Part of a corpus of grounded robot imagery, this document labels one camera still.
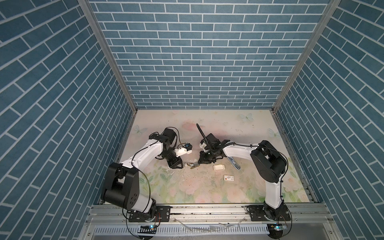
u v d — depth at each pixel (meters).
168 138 0.74
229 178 0.85
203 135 0.83
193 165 0.90
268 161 0.53
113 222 0.73
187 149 0.75
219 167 0.90
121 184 0.44
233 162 0.91
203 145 0.89
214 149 0.74
